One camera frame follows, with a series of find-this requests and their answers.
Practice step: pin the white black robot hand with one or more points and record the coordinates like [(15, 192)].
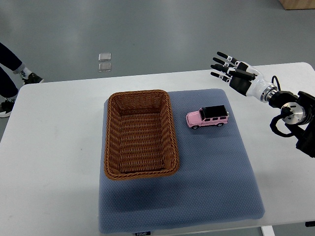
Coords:
[(244, 78)]

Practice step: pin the pink toy car black roof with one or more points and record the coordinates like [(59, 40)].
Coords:
[(207, 116)]

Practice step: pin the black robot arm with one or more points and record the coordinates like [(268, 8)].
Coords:
[(297, 112)]

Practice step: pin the brown wicker basket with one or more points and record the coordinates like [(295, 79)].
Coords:
[(140, 140)]

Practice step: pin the wooden cabinet corner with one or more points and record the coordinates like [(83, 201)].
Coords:
[(298, 4)]

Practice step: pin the blue grey cushion mat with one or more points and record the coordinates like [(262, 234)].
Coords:
[(215, 182)]

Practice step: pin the upper clear floor plate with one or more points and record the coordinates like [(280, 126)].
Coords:
[(104, 57)]

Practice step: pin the clear floor plate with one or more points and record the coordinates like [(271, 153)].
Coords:
[(104, 57), (105, 67)]

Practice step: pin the lower clear floor plate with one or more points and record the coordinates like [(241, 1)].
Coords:
[(105, 67)]

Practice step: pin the white table leg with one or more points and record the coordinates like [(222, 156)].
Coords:
[(267, 231)]

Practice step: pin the black white sneaker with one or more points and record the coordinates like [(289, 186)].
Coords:
[(6, 107), (32, 79)]

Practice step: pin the person's dark trouser leg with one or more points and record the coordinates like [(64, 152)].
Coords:
[(12, 62)]

